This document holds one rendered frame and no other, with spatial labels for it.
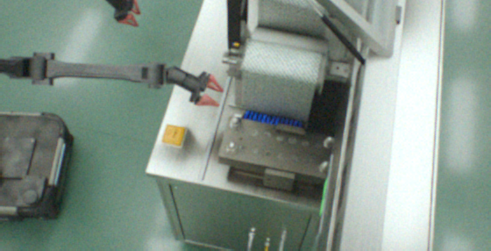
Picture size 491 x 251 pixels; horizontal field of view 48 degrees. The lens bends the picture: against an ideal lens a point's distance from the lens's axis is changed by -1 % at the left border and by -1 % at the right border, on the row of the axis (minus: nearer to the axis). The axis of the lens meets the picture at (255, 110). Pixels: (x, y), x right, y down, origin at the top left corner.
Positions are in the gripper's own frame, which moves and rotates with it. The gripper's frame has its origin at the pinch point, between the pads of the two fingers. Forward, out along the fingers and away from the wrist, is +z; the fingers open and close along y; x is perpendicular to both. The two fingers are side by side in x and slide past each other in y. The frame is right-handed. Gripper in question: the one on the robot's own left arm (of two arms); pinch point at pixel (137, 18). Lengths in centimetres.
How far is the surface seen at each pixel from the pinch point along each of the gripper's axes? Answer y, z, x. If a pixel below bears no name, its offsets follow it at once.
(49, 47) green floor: 59, 53, 119
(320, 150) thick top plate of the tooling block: -52, 36, -60
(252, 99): -37, 17, -42
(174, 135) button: -43.0, 19.4, -9.4
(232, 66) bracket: -26.0, 11.1, -37.7
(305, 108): -40, 25, -59
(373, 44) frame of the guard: -56, -20, -95
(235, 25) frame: -2.1, 17.7, -33.5
